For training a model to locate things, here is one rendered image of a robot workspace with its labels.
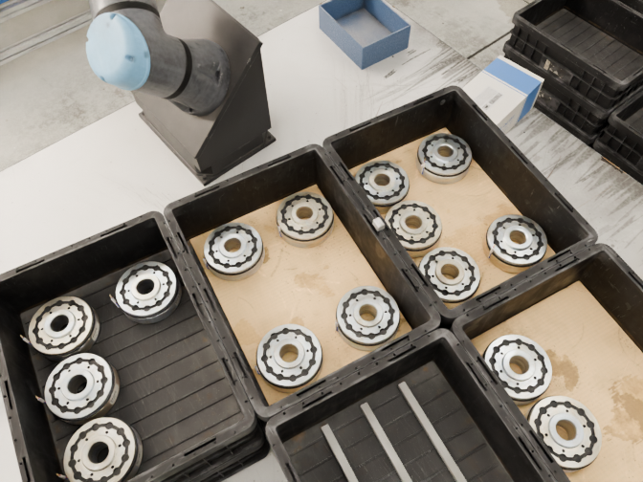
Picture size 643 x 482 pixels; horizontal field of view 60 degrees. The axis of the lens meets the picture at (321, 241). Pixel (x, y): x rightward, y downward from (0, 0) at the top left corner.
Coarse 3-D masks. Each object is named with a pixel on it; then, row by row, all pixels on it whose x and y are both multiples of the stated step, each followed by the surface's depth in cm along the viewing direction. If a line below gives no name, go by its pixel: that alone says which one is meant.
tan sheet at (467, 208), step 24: (408, 144) 112; (408, 168) 109; (480, 168) 108; (432, 192) 105; (456, 192) 105; (480, 192) 105; (384, 216) 103; (456, 216) 103; (480, 216) 102; (456, 240) 100; (480, 240) 100; (480, 264) 97; (480, 288) 95
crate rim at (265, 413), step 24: (312, 144) 99; (264, 168) 97; (336, 168) 96; (216, 192) 95; (168, 216) 92; (360, 216) 92; (384, 240) 89; (192, 264) 87; (216, 312) 83; (432, 312) 82; (408, 336) 80; (240, 360) 79; (360, 360) 78; (312, 384) 77; (264, 408) 75
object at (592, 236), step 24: (432, 96) 105; (384, 120) 102; (504, 144) 99; (528, 168) 95; (360, 192) 93; (552, 192) 93; (576, 216) 90; (408, 264) 86; (552, 264) 86; (432, 288) 84; (504, 288) 84; (456, 312) 82
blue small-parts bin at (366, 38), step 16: (336, 0) 146; (352, 0) 149; (368, 0) 150; (320, 16) 146; (336, 16) 150; (352, 16) 152; (368, 16) 152; (384, 16) 147; (400, 16) 141; (336, 32) 143; (352, 32) 149; (368, 32) 148; (384, 32) 148; (400, 32) 139; (352, 48) 140; (368, 48) 137; (384, 48) 140; (400, 48) 144; (368, 64) 141
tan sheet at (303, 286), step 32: (320, 192) 106; (256, 224) 103; (288, 256) 99; (320, 256) 99; (352, 256) 99; (224, 288) 96; (256, 288) 96; (288, 288) 96; (320, 288) 96; (352, 288) 95; (384, 288) 95; (256, 320) 93; (288, 320) 93; (320, 320) 92; (288, 352) 90; (352, 352) 90
